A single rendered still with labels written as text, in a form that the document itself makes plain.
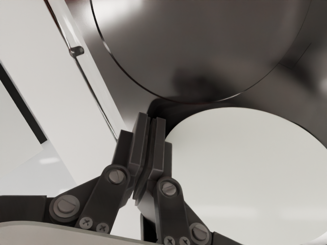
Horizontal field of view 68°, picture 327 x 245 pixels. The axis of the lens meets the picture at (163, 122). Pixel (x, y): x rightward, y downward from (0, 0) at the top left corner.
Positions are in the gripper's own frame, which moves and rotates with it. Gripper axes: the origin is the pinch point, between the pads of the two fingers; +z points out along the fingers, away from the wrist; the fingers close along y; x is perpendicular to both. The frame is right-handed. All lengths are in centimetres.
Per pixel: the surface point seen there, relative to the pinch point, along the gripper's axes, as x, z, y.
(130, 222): -24.6, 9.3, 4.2
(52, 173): -183, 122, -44
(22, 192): -253, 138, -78
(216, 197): -1.7, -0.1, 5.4
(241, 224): -2.6, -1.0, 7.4
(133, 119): 0.0, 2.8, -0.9
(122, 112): 0.1, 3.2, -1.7
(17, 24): -4.1, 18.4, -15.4
